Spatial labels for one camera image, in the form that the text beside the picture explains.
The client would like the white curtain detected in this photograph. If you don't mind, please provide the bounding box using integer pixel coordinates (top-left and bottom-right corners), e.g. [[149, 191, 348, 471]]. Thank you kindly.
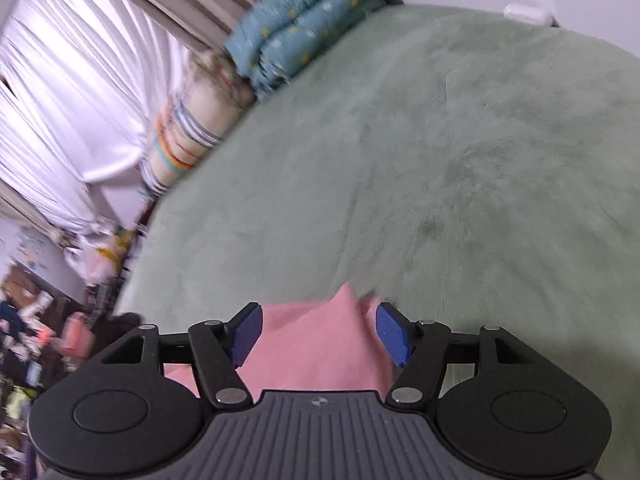
[[0, 0, 201, 233]]

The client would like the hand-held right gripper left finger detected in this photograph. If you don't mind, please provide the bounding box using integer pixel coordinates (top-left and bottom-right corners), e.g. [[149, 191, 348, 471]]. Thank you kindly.
[[100, 302, 263, 408]]

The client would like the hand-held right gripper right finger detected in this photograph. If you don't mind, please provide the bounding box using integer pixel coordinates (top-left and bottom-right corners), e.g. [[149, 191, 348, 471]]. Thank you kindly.
[[375, 302, 538, 406]]

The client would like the pink sweatshirt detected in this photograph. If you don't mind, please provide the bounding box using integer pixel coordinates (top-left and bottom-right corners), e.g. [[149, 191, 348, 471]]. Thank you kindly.
[[162, 282, 398, 406]]

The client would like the small white device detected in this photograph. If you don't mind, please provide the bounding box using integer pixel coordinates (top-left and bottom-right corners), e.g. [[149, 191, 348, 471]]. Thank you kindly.
[[502, 2, 553, 26]]

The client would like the white plastic bag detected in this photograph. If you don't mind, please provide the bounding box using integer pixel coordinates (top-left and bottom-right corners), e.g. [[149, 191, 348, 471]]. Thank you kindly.
[[75, 230, 136, 281]]

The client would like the plaid folded quilt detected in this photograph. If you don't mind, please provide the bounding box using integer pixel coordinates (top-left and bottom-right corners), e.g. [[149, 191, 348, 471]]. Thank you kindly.
[[139, 50, 256, 201]]

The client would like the teal floral folded quilt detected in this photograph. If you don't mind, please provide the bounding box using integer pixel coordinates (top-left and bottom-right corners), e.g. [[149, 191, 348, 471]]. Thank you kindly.
[[224, 0, 377, 102]]

